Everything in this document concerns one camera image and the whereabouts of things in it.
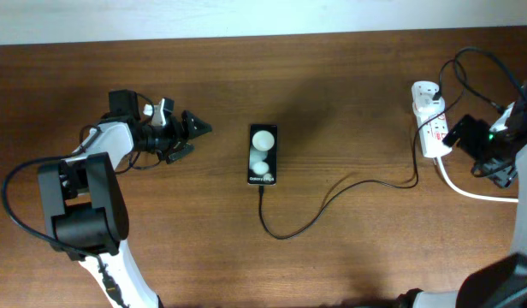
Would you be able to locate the white power strip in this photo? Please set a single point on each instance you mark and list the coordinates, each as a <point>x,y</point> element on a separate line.
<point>432,126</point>

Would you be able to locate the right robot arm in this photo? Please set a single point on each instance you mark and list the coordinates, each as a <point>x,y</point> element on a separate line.
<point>504,282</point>

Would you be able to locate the white USB charger plug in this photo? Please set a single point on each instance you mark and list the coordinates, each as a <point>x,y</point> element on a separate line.
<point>426,96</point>

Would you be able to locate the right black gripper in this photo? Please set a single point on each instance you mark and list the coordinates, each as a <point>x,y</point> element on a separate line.
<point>472,130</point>

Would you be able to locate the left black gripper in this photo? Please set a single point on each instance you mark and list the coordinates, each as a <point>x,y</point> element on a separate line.
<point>188,133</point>

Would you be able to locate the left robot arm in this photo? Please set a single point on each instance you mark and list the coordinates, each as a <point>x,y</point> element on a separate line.
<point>82,200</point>

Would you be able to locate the black Samsung smartphone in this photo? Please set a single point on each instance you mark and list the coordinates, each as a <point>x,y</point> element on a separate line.
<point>262,155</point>

